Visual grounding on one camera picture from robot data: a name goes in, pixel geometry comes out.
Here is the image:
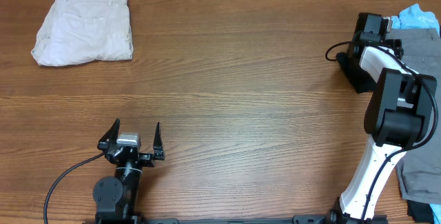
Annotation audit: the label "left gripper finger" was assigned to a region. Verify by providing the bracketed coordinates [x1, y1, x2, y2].
[153, 122, 163, 154]
[99, 119, 120, 143]

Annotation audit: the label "grey shorts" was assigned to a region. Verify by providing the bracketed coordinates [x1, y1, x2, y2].
[387, 28, 440, 205]

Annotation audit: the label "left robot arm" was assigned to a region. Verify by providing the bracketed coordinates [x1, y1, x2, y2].
[93, 119, 165, 223]

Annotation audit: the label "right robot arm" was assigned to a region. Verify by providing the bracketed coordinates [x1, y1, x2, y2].
[327, 12, 438, 223]

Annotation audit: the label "light blue t-shirt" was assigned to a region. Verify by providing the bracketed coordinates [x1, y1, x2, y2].
[391, 3, 440, 33]

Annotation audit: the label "black garment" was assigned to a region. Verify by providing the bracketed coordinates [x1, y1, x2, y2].
[336, 52, 376, 94]

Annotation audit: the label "folded beige shorts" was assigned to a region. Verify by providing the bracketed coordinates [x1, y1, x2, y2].
[31, 0, 134, 67]

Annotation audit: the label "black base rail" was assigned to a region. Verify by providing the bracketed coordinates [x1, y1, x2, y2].
[82, 213, 390, 224]

